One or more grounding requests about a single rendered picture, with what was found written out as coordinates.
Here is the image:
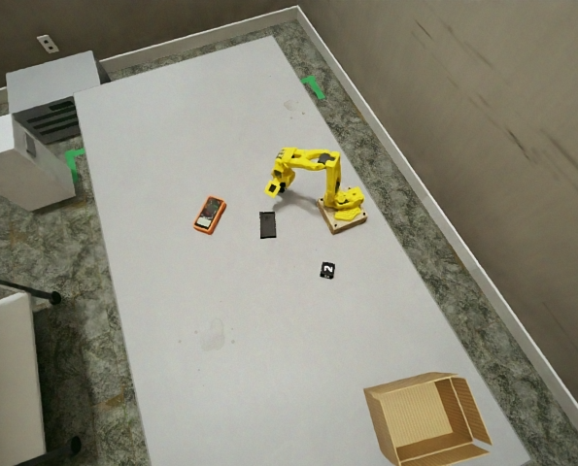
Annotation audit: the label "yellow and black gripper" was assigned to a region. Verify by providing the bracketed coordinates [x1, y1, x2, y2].
[264, 168, 295, 198]

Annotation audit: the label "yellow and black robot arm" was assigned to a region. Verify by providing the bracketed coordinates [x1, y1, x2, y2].
[273, 148, 363, 221]

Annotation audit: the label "orange digital multimeter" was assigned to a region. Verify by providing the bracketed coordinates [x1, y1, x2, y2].
[192, 195, 226, 235]

